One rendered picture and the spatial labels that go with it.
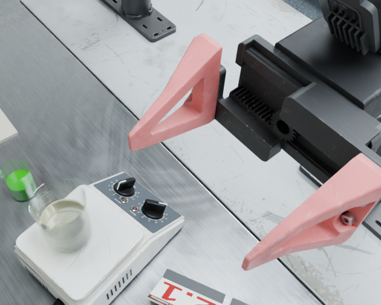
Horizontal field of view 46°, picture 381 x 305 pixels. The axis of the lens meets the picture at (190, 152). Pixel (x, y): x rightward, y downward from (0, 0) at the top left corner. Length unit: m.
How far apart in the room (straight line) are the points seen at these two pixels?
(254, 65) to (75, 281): 0.37
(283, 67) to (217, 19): 0.76
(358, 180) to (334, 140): 0.03
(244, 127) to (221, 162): 0.46
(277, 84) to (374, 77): 0.05
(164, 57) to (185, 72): 0.66
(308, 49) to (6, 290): 0.53
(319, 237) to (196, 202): 0.46
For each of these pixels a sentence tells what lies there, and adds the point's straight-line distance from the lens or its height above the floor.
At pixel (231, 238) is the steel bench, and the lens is 0.69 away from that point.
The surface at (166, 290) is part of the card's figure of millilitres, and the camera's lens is 0.63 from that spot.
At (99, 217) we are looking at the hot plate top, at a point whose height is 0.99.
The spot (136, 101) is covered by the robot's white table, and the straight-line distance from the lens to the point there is 0.84.
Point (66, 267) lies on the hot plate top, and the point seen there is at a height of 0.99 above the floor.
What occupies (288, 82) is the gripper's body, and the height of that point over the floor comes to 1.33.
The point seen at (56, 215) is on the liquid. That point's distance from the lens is 0.57.
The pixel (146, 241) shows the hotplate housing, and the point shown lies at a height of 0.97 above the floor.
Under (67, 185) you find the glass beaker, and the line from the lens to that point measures 0.55.
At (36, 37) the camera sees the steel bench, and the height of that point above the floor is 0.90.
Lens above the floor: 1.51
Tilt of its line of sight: 53 degrees down
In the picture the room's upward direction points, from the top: 5 degrees clockwise
